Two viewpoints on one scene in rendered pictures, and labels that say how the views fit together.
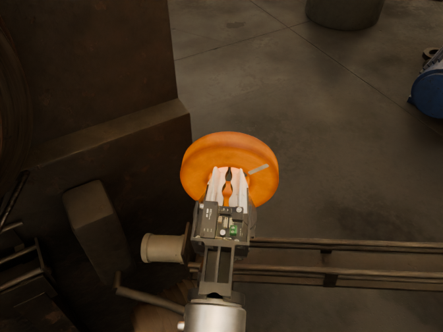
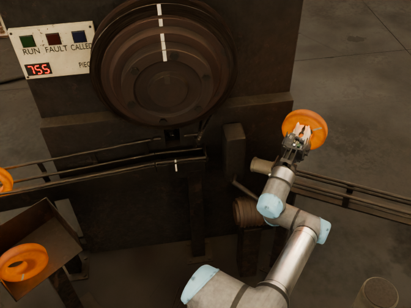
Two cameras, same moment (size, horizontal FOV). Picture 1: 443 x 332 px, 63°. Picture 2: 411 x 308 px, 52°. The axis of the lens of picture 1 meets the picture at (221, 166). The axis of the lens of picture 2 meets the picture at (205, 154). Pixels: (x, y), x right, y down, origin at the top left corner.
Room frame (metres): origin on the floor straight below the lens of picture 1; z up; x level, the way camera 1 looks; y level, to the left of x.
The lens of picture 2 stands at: (-0.74, -0.10, 1.88)
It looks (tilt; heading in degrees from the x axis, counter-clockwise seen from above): 46 degrees down; 22
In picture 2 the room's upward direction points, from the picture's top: 2 degrees counter-clockwise
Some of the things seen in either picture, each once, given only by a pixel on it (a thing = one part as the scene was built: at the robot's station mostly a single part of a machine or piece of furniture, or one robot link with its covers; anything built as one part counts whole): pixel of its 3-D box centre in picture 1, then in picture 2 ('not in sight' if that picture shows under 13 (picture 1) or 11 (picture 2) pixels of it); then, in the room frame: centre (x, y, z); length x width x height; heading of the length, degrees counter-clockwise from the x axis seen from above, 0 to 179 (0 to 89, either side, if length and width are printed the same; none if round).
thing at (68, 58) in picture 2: not in sight; (58, 51); (0.20, 0.80, 1.15); 0.26 x 0.02 x 0.18; 119
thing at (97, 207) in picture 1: (102, 234); (232, 151); (0.40, 0.25, 0.68); 0.11 x 0.08 x 0.24; 29
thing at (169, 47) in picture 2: not in sight; (167, 86); (0.19, 0.40, 1.11); 0.28 x 0.06 x 0.28; 119
